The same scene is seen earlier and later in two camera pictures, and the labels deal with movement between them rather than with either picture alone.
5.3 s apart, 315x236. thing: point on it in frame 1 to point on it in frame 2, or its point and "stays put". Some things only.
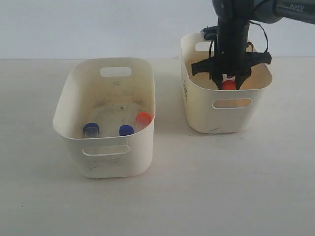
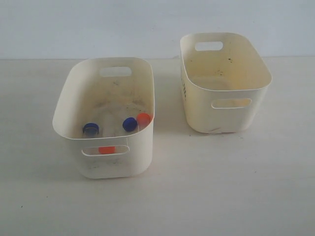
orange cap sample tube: (143, 120) stays put
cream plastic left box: (107, 110) stays put
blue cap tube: (91, 130) stays put
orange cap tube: (229, 85) to (107, 150)
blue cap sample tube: (125, 130) to (129, 124)
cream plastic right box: (210, 110) stays put
